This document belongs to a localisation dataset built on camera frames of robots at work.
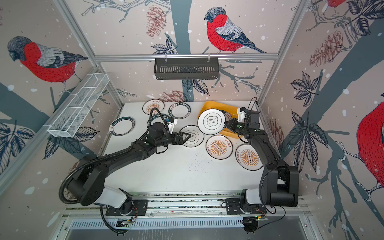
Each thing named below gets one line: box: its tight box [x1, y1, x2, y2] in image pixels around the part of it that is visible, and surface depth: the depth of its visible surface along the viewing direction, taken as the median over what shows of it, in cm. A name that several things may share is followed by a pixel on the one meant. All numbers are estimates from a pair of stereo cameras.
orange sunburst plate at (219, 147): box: [205, 134, 234, 160], surface depth 97 cm
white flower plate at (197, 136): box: [180, 125, 205, 148], surface depth 103 cm
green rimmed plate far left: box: [109, 116, 136, 137], surface depth 109 cm
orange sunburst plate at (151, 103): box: [142, 98, 165, 115], surface depth 124 cm
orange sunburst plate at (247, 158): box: [235, 143, 263, 171], surface depth 92 cm
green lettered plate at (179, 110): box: [168, 102, 192, 119], surface depth 120 cm
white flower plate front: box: [197, 108, 226, 135], surface depth 92 cm
